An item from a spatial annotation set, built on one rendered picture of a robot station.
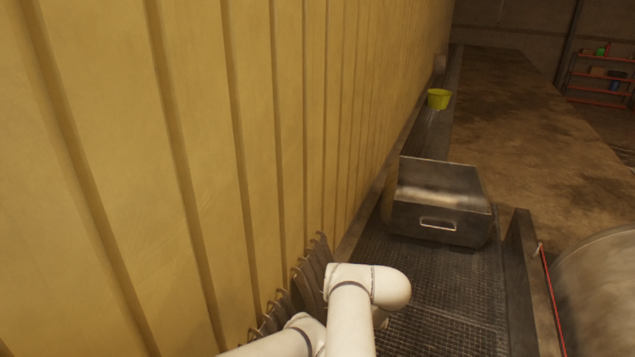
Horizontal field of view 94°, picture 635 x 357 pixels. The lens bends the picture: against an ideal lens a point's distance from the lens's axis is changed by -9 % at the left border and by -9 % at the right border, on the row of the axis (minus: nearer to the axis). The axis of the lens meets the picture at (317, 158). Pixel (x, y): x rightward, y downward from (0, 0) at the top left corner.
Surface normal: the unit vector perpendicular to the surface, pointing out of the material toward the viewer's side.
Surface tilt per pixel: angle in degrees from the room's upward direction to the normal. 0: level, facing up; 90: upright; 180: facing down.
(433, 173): 90
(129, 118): 90
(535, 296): 0
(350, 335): 15
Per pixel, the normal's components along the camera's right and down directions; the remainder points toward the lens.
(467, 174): -0.24, 0.42
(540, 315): -0.04, -0.87
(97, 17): 0.92, 0.19
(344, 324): -0.25, -0.94
